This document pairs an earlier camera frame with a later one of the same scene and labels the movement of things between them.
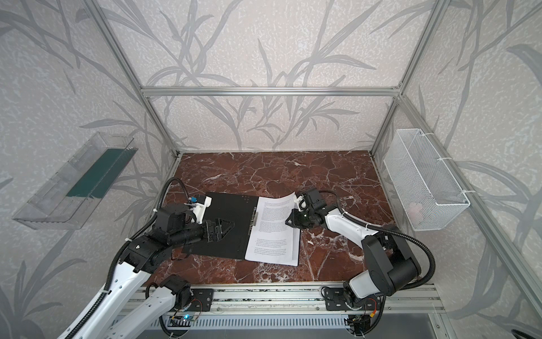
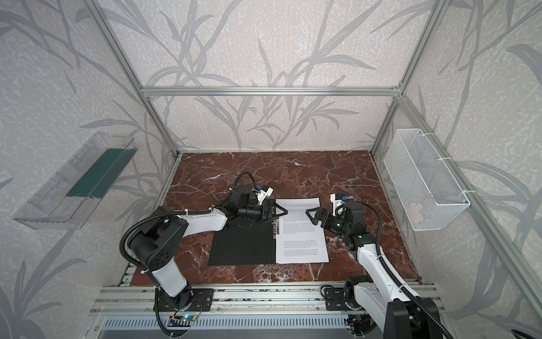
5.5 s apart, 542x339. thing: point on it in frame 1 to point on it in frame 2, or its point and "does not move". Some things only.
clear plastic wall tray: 72,197 does not move
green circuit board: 185,318 does not move
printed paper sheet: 272,240 to 300,241
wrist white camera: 199,209 to 262,195
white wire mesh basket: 430,194 does not move
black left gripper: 210,231 to 266,210
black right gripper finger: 295,219 to 317,215
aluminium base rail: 312,299 does not move
